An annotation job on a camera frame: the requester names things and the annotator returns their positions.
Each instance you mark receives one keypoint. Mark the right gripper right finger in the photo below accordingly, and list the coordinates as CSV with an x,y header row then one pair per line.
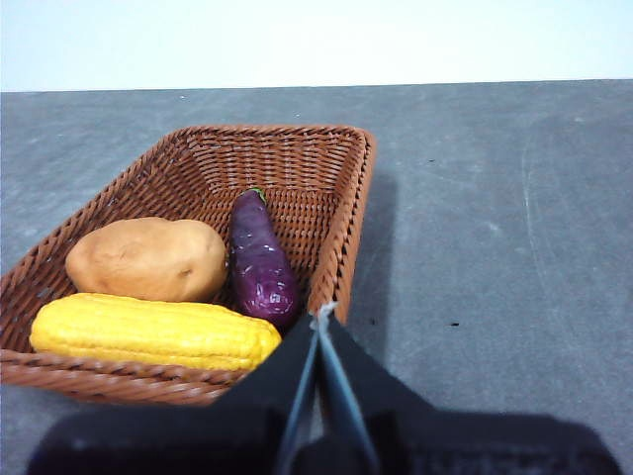
x,y
470,445

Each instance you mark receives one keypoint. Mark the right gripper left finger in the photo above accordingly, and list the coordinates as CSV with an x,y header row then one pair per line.
x,y
198,440

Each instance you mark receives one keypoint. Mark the brown potato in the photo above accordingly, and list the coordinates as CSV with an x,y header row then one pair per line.
x,y
148,259

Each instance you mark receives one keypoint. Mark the purple eggplant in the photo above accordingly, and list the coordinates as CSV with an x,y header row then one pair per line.
x,y
259,262

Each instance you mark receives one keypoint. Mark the brown wicker basket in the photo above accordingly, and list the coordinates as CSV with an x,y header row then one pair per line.
x,y
277,163

